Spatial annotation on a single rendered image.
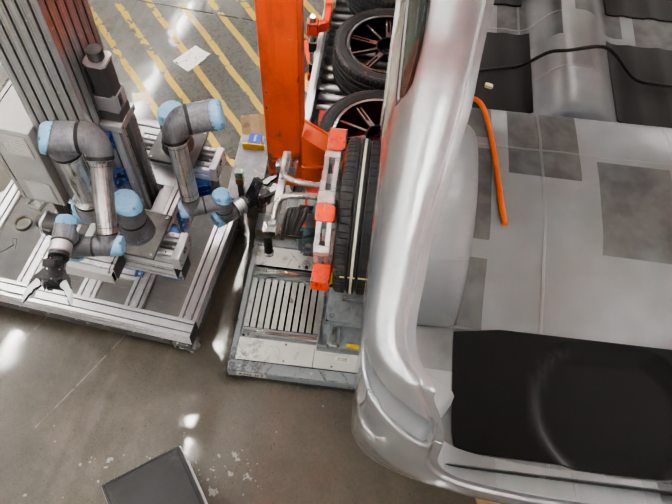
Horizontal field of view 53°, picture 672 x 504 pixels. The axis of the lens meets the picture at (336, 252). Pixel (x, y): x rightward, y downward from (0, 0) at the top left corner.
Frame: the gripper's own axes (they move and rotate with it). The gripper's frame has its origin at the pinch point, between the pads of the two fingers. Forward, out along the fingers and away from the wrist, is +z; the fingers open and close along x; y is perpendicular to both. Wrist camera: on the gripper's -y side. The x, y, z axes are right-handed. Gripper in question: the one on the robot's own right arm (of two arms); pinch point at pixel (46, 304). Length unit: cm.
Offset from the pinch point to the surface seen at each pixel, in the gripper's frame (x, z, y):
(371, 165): -109, -62, -9
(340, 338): -114, -36, 94
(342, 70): -115, -193, 65
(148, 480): -31, 35, 86
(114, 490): -18, 39, 88
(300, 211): -84, -50, 8
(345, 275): -103, -29, 20
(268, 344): -80, -36, 106
